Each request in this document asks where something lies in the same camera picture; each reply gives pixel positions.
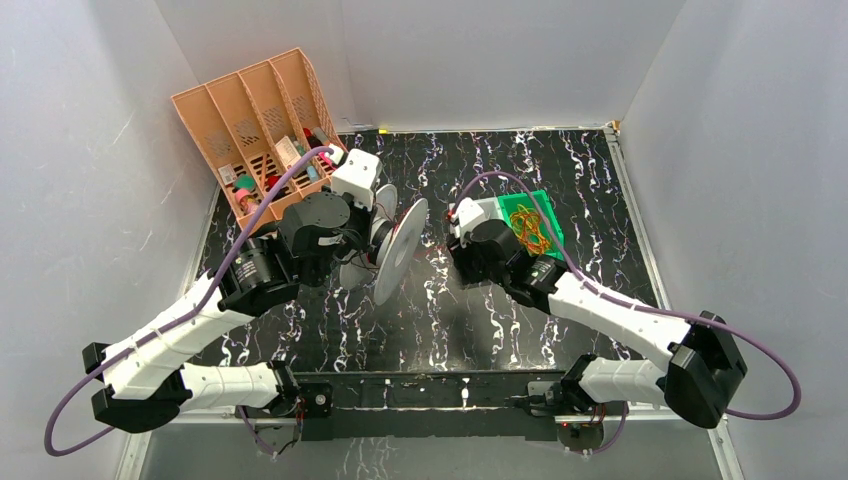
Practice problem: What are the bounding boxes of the white perforated filament spool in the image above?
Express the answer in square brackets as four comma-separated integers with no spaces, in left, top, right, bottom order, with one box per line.
[339,184,428,305]

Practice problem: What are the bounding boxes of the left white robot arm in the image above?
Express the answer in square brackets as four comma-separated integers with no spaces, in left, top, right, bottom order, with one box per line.
[83,185,398,433]

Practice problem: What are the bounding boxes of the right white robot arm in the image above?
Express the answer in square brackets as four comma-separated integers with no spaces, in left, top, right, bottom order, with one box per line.
[447,219,747,429]

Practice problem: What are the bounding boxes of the white plastic bin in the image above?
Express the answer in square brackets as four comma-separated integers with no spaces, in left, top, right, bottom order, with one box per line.
[463,197,505,220]

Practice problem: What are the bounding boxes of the green plastic bin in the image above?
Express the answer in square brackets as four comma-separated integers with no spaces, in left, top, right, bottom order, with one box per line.
[497,190,565,259]

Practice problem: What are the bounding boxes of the white label box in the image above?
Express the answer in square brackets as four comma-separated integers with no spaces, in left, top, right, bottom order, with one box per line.
[275,136,302,169]

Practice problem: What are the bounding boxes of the pink tape roll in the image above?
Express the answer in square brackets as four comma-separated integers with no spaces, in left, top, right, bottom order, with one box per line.
[234,175,260,215]

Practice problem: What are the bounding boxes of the peach desk file organizer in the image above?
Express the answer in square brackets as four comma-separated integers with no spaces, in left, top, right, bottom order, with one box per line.
[171,48,342,227]

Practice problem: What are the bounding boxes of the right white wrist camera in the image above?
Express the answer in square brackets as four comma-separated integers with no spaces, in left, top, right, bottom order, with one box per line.
[449,198,488,248]

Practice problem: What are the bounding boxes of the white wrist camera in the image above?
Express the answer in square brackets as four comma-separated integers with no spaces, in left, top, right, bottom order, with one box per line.
[329,144,382,210]
[449,198,488,248]

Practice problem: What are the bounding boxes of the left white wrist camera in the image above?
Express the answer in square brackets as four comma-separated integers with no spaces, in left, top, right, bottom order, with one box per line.
[329,144,382,210]

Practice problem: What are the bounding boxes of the yellow and red wire bundle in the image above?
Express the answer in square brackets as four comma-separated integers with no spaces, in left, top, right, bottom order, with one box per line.
[508,203,554,256]

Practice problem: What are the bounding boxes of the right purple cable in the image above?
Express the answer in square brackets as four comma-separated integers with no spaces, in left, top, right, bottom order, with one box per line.
[450,171,803,422]

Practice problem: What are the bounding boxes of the purple cable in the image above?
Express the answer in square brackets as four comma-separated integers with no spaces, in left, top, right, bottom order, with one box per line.
[450,171,803,422]
[43,146,336,458]

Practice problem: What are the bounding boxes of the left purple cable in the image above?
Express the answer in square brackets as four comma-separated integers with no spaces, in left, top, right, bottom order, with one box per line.
[43,146,336,458]

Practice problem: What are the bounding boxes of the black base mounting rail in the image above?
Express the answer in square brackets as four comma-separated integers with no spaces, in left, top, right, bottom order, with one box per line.
[295,370,597,441]

